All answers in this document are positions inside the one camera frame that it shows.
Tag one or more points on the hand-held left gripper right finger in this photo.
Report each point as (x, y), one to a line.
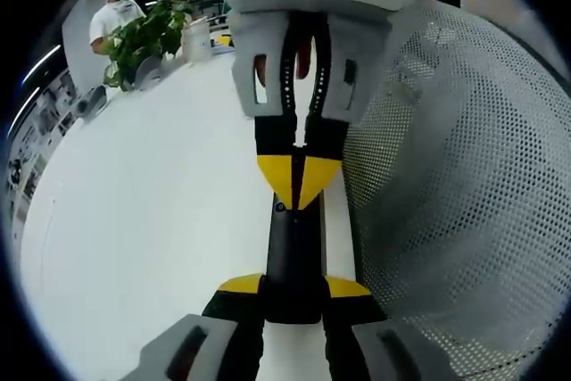
(366, 345)

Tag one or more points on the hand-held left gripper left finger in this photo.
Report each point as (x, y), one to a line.
(196, 345)

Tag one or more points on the black remote control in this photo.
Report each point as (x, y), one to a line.
(294, 265)

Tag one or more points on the spare hand-held gripper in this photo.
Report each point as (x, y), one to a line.
(221, 41)

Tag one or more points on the green potted plant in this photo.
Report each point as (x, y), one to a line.
(143, 37)

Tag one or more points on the grey headset device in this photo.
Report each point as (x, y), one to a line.
(148, 71)
(91, 102)

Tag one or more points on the white square pillar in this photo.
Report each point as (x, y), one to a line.
(78, 42)

